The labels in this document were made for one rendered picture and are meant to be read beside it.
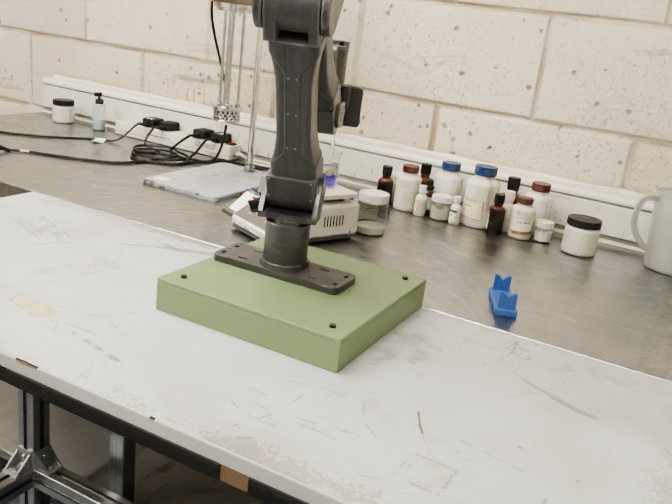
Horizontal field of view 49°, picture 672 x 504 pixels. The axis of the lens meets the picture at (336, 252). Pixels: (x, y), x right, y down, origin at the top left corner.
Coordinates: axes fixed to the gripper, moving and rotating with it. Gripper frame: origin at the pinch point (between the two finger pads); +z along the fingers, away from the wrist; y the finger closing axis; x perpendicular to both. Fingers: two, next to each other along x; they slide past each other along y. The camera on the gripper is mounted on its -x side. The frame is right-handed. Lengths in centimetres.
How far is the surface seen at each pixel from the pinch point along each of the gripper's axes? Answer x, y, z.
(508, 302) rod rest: 23.6, -32.7, -27.2
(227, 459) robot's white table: 28, -3, -74
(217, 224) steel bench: 25.2, 19.1, -4.7
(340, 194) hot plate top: 16.3, -2.9, -3.3
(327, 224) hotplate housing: 21.6, -1.5, -5.7
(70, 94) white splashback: 16, 90, 77
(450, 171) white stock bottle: 14.5, -22.9, 29.1
